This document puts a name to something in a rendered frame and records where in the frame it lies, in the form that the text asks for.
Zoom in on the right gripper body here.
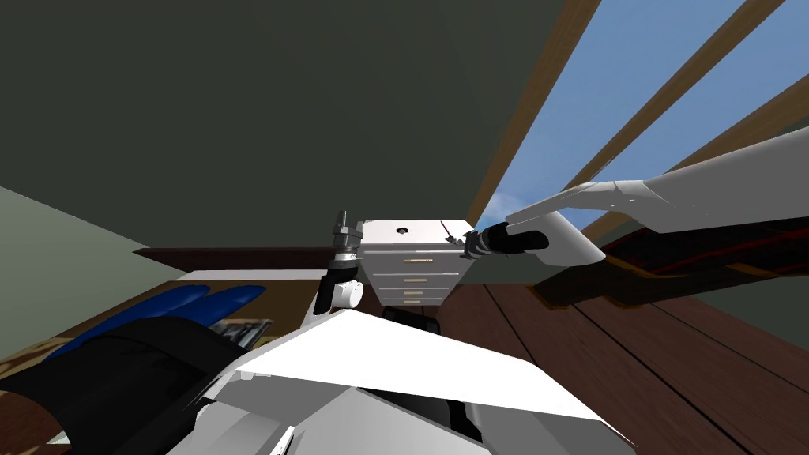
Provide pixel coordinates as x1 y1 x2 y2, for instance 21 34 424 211
462 230 488 260

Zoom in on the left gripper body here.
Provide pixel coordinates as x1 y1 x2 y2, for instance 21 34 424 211
332 211 366 265

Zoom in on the white drawer cabinet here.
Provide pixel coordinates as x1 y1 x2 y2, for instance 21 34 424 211
356 218 477 310

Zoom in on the white drawer front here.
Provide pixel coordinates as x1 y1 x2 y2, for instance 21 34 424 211
359 250 475 276
367 273 467 290
380 298 452 310
375 287 459 301

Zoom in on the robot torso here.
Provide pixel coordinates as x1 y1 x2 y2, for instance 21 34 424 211
165 306 637 455

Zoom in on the brown framed window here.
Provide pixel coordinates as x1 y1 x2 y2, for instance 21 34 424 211
466 0 809 244

